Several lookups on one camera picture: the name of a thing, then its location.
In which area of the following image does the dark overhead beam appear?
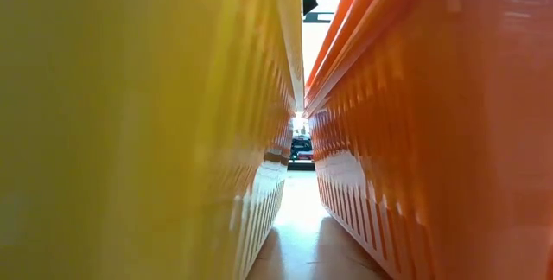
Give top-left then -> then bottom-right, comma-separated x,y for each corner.
302,10 -> 336,24

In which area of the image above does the yellow plastic basket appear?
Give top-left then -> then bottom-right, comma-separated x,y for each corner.
0,0 -> 306,280

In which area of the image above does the black background equipment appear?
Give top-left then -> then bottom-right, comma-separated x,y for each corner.
289,136 -> 315,162

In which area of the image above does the orange plastic basket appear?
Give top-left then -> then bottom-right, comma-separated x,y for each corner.
304,0 -> 553,280

